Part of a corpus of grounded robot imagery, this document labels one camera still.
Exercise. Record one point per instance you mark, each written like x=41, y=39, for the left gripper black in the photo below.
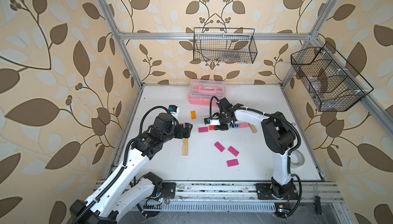
x=187, y=131

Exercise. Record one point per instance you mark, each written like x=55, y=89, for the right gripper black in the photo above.
x=219, y=127

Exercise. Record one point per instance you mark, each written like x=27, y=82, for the wooden block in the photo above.
x=185, y=142
x=185, y=151

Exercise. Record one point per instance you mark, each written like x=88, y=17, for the blue striped block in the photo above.
x=235, y=126

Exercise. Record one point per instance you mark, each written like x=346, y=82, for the light pink block top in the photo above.
x=243, y=125

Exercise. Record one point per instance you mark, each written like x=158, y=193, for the magenta block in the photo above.
x=203, y=129
x=232, y=163
x=219, y=146
x=233, y=151

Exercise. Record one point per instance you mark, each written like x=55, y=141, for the wooden block horizontal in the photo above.
x=253, y=128

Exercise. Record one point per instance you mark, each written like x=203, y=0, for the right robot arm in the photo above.
x=280, y=136

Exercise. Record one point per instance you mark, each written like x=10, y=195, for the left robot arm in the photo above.
x=112, y=201

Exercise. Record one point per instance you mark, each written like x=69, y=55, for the pink plastic storage box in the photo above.
x=201, y=91

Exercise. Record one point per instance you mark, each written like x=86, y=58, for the magenta block bottom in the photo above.
x=232, y=163

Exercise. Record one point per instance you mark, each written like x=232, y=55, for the white tape roll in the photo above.
x=297, y=159

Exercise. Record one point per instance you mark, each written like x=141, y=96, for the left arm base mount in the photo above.
x=162, y=195

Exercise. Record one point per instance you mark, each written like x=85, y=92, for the black wire basket back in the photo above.
x=224, y=45

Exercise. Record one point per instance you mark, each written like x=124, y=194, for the black wire basket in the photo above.
x=224, y=45
x=332, y=81

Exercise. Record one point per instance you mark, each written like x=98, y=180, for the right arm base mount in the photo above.
x=269, y=191

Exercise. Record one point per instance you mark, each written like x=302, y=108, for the black wire basket right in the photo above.
x=332, y=81

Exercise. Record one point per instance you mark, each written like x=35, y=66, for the aluminium frame rail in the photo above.
x=242, y=197

